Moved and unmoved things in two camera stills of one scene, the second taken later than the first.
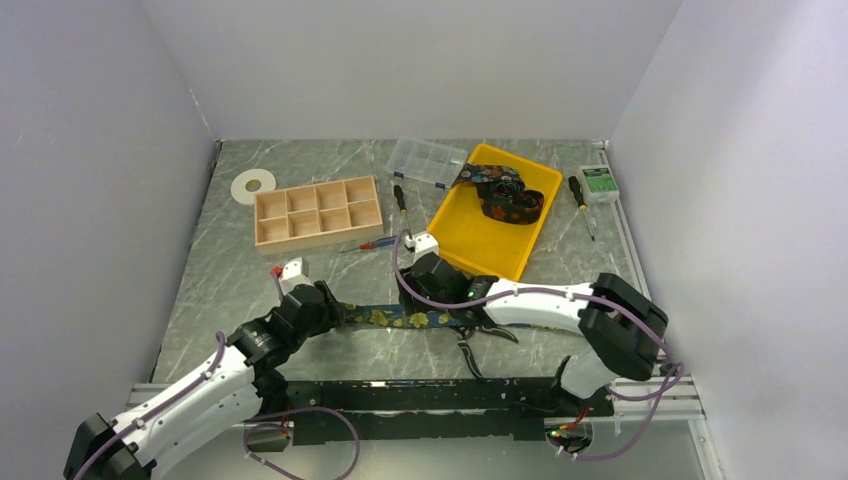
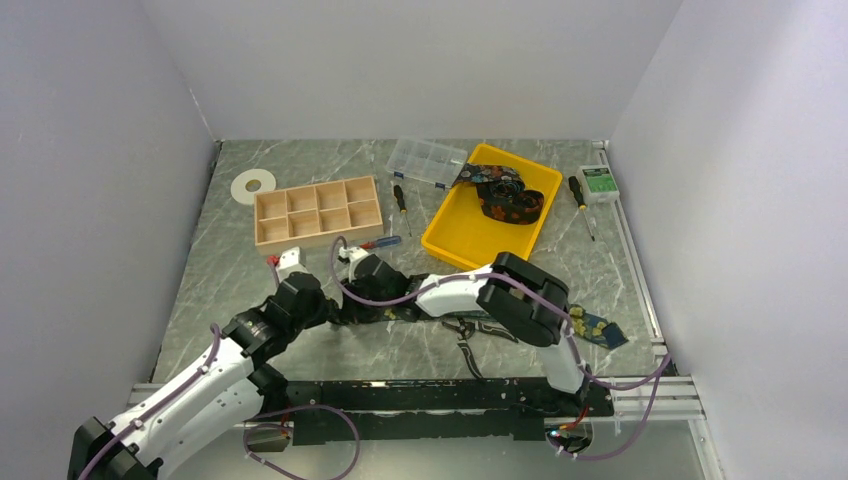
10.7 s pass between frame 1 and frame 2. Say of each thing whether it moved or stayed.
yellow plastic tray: stayed
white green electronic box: stayed
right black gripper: moved
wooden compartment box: stayed
